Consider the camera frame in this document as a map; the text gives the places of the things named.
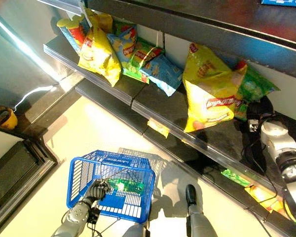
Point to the black middle shelf board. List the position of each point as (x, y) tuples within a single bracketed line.
[(162, 108)]

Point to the robot left leg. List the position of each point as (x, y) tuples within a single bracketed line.
[(135, 231)]

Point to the dark green chip bag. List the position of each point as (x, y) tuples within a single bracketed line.
[(119, 27)]

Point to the green chip bag red logo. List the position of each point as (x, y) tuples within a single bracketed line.
[(138, 58)]

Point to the blue plastic shopping basket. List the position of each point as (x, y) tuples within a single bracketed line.
[(128, 209)]

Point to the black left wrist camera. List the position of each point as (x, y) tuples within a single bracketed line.
[(93, 216)]

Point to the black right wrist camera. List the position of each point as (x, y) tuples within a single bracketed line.
[(253, 125)]

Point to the black framed cabinet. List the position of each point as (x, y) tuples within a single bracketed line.
[(19, 172)]

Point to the plain yellow chip bag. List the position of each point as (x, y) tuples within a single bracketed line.
[(103, 21)]

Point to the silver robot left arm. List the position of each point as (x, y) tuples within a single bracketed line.
[(72, 219)]

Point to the black lower shelf board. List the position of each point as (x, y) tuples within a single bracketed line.
[(138, 123)]

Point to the black upper shelf board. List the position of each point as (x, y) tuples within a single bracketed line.
[(212, 29)]

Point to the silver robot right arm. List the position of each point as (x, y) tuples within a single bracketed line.
[(281, 145)]

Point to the yellow orange snack bag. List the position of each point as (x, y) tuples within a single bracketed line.
[(264, 197)]

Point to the green snack bag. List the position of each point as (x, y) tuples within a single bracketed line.
[(128, 186), (234, 177)]

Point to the bright green chip bag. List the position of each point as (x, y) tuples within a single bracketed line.
[(254, 86)]

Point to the large yellow chip bag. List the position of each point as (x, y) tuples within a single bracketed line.
[(98, 56)]

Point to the black shelf board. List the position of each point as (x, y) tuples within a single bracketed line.
[(162, 108), (212, 29), (138, 123)]

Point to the yellow red blue chip bag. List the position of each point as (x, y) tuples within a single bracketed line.
[(74, 34)]

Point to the blue box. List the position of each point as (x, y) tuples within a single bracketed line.
[(283, 2)]

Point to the light blue snack bag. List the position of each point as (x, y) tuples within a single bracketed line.
[(162, 74)]

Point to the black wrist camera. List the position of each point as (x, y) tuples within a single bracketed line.
[(253, 125), (93, 216)]

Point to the big yellow chip bag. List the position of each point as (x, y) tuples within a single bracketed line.
[(209, 98)]

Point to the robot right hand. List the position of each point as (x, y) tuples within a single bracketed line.
[(260, 108)]

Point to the small yellow snack bag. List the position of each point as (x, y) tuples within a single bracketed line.
[(158, 127)]

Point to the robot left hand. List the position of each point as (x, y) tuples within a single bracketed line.
[(96, 191)]

